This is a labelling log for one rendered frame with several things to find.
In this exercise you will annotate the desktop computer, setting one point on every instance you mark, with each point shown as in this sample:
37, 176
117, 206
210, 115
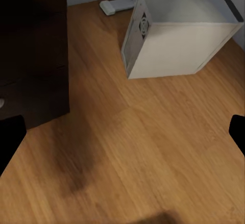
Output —
176, 37

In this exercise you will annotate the cabinet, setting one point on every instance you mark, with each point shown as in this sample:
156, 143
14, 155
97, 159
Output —
34, 80

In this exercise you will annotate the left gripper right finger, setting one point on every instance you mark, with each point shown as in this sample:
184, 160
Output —
237, 131

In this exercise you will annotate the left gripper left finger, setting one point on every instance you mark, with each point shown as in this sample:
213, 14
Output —
12, 133

